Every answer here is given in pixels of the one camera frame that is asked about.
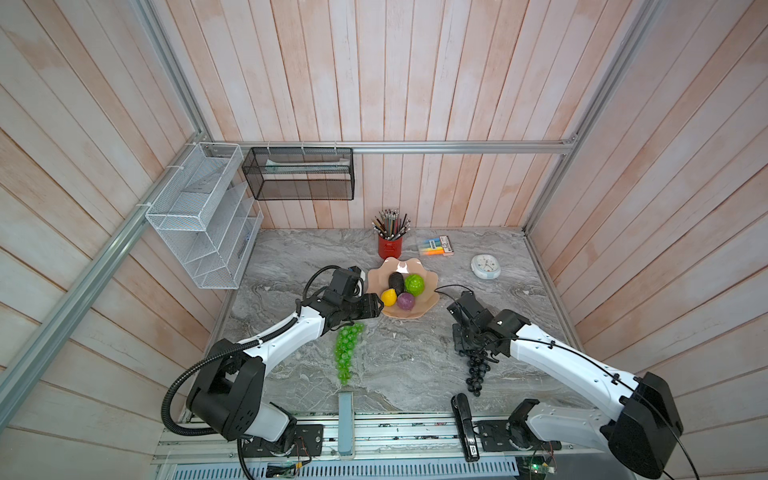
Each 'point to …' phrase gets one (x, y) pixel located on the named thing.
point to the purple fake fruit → (406, 301)
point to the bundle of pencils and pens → (389, 224)
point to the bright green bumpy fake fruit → (415, 284)
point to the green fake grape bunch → (345, 342)
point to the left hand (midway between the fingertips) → (376, 311)
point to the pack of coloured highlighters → (437, 246)
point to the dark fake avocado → (396, 282)
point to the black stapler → (464, 426)
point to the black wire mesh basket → (300, 174)
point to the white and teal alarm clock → (485, 266)
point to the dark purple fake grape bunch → (477, 371)
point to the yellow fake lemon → (389, 297)
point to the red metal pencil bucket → (390, 248)
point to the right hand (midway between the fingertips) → (462, 333)
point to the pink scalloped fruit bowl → (429, 297)
